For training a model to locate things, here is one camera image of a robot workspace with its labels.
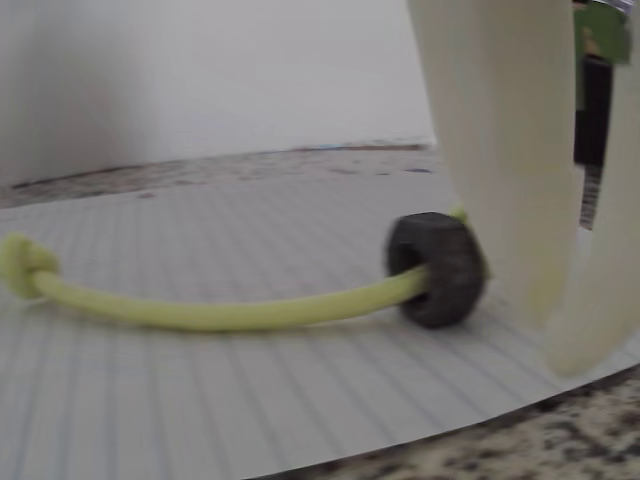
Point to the white backdrop board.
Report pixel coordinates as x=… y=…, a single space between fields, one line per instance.
x=225 y=75

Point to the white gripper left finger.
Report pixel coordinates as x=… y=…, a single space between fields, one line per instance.
x=510 y=150

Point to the lined paper sheet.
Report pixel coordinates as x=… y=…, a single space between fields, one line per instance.
x=250 y=390

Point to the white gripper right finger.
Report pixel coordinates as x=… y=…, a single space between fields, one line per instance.
x=620 y=250

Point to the black hex nut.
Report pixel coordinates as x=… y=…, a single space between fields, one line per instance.
x=450 y=260

